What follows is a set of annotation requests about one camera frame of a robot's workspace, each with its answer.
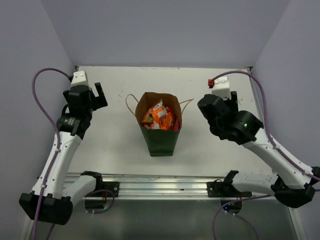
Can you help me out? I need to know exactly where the pink candy packet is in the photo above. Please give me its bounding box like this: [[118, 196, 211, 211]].
[[173, 118, 180, 132]]

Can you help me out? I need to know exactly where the orange snack packet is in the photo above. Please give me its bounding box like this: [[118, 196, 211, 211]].
[[141, 99, 174, 131]]

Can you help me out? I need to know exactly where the green paper bag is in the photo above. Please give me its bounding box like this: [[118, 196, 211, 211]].
[[132, 92, 184, 157]]

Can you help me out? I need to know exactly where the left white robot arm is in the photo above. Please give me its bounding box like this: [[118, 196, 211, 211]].
[[19, 82, 108, 225]]

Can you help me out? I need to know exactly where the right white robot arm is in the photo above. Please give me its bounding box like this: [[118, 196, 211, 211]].
[[197, 91, 320, 209]]

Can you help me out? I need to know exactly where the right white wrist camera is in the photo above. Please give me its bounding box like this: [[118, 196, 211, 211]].
[[208, 76, 232, 100]]

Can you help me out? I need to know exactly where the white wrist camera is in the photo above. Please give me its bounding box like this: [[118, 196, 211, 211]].
[[208, 76, 232, 100], [70, 70, 90, 88]]

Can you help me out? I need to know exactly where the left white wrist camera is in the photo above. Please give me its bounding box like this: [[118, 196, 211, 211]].
[[70, 70, 90, 88]]

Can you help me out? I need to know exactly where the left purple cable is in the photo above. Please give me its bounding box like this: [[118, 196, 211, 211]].
[[31, 67, 115, 240]]

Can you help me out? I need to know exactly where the purple cable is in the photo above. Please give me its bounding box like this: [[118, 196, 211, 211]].
[[31, 67, 115, 240], [212, 70, 320, 240]]

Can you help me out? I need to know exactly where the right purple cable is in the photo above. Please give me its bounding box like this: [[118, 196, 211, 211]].
[[212, 70, 320, 240]]

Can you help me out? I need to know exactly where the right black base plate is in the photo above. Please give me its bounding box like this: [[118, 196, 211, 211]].
[[206, 180, 252, 198]]

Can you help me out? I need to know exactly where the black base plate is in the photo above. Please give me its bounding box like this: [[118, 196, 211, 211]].
[[85, 181, 120, 198], [206, 180, 252, 198]]

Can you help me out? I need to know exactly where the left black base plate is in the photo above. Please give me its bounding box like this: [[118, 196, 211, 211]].
[[85, 181, 120, 198]]

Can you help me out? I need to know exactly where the aluminium front rail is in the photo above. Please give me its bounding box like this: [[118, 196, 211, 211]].
[[34, 172, 296, 201]]

